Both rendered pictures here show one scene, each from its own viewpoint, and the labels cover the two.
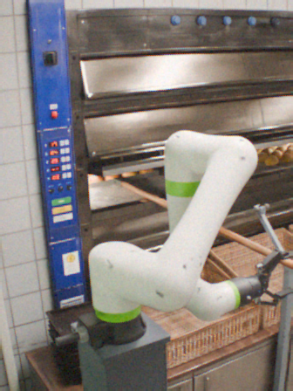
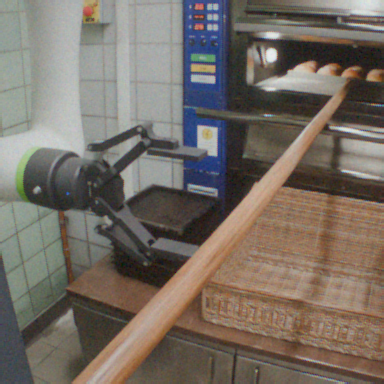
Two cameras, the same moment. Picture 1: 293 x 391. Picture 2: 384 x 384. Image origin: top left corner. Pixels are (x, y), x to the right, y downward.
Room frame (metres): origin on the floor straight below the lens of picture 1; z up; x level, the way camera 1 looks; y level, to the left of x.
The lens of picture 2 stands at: (1.21, -0.91, 1.44)
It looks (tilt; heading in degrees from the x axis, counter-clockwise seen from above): 23 degrees down; 54
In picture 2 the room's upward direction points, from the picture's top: straight up
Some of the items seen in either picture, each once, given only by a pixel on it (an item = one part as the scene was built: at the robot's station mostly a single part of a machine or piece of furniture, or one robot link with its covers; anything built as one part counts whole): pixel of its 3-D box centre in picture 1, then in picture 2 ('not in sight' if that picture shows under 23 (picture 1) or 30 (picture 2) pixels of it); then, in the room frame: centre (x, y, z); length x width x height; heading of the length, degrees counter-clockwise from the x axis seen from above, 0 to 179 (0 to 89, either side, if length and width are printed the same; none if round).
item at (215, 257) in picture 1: (274, 273); not in sight; (2.48, -0.69, 0.72); 0.56 x 0.49 x 0.28; 118
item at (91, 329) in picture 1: (99, 325); not in sight; (1.19, 0.13, 1.23); 0.26 x 0.15 x 0.06; 119
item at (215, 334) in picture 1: (184, 305); (313, 262); (2.20, -0.17, 0.72); 0.56 x 0.49 x 0.28; 120
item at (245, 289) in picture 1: (237, 291); (58, 178); (1.41, -0.28, 1.20); 0.12 x 0.06 x 0.09; 29
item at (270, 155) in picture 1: (265, 148); not in sight; (3.37, -0.84, 1.21); 0.61 x 0.48 x 0.06; 29
